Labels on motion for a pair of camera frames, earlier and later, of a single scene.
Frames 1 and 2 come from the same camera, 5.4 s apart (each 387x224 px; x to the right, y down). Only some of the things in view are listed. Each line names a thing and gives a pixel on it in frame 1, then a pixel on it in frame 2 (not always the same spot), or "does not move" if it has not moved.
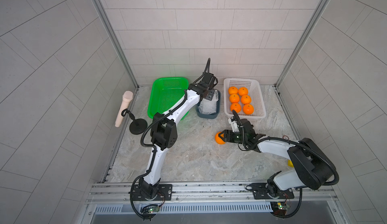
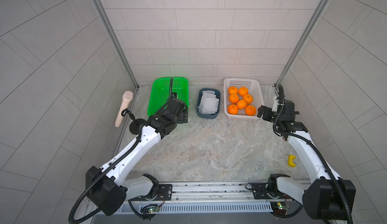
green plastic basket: [165, 93] does not move
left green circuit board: [153, 209] does not move
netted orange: [218, 140] → [242, 104]
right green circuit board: [279, 208] does not move
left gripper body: [208, 94] → [182, 117]
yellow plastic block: [289, 163] does not move
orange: [233, 90] does not move
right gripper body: [236, 137] → [270, 115]
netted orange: [234, 98] does not move
